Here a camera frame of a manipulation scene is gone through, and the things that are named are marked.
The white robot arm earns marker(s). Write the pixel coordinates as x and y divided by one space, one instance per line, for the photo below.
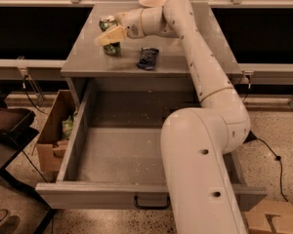
194 140

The black chair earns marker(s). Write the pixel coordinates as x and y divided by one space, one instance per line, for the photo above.
15 135

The green bag in box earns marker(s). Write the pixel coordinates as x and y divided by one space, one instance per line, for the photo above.
67 126

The black power adapter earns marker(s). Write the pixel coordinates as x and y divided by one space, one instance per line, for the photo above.
250 137

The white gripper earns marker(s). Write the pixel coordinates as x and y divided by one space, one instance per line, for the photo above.
132 22

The cardboard box left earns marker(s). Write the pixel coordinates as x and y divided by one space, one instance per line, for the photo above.
51 145

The cardboard box bottom right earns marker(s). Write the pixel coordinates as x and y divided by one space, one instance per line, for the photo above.
270 217

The white ceramic bowl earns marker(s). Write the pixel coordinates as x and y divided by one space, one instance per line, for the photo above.
152 3

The open grey top drawer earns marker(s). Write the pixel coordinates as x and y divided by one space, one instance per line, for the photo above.
114 149

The cardboard box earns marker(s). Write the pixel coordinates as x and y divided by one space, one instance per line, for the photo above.
51 145
270 217

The blue snack packet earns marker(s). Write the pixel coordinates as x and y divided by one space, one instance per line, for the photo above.
148 58

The grey cabinet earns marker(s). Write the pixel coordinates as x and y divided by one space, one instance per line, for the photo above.
94 49

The black drawer handle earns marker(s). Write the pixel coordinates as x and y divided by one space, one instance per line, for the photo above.
157 203

